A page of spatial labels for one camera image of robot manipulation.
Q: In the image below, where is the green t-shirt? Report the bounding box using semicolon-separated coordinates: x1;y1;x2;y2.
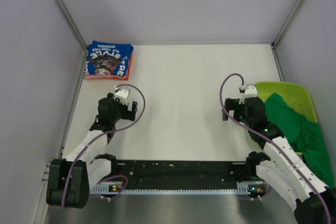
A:
265;93;335;187

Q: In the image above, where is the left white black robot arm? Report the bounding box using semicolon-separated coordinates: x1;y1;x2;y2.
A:
46;88;138;209

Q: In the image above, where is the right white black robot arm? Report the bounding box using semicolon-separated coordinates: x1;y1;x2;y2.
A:
220;97;335;223

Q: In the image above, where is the orange folded t-shirt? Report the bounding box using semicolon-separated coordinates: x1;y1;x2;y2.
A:
112;53;133;80

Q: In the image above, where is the pink folded t-shirt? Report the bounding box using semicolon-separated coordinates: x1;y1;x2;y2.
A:
84;74;116;80

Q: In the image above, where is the lime green plastic tray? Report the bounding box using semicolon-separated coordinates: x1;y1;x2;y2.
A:
253;81;318;156

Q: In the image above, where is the blue printed folded t-shirt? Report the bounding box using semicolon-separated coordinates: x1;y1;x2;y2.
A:
85;40;134;75

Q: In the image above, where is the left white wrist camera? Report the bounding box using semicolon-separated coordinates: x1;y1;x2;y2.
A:
114;86;130;105

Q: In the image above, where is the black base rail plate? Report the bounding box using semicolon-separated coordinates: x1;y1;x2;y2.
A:
111;159;259;190

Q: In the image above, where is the grey slotted cable duct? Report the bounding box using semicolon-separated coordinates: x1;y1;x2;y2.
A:
90;183;267;196

